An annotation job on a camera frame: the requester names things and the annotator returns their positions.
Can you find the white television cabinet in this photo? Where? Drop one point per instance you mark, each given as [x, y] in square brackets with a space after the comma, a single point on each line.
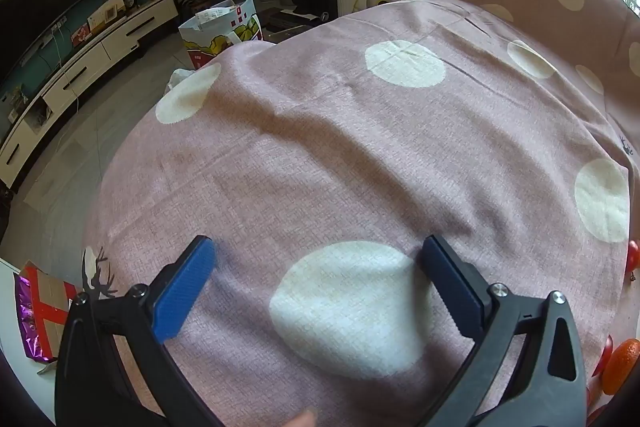
[85, 62]

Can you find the orange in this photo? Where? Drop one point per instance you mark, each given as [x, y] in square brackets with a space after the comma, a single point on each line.
[622, 367]

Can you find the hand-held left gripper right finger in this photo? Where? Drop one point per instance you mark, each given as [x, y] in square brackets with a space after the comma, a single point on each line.
[455, 292]

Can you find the printed paper shopping bag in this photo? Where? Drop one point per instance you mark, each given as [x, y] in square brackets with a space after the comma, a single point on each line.
[220, 34]

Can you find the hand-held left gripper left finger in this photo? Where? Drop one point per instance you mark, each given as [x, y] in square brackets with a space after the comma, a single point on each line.
[182, 292]

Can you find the white low table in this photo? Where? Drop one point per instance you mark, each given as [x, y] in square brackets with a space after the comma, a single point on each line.
[15, 382]

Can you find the large red tomato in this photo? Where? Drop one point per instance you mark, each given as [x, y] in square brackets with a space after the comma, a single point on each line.
[634, 253]

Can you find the purple foil bag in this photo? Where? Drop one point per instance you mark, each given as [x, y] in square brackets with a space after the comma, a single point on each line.
[27, 322]

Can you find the person's left hand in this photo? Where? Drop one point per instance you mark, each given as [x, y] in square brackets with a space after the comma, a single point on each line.
[301, 419]

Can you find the pink polka dot blanket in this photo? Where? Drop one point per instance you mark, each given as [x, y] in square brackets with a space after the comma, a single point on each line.
[325, 157]

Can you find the small red tomato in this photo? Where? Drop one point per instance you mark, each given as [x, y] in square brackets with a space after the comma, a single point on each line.
[604, 354]

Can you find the white plastic bag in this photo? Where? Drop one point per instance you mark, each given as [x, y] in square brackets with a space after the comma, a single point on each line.
[179, 79]

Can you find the red and white box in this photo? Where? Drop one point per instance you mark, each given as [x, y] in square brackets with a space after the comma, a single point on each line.
[102, 19]

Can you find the red and brown cardboard box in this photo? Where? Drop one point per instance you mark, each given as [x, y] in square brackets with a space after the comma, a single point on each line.
[50, 307]

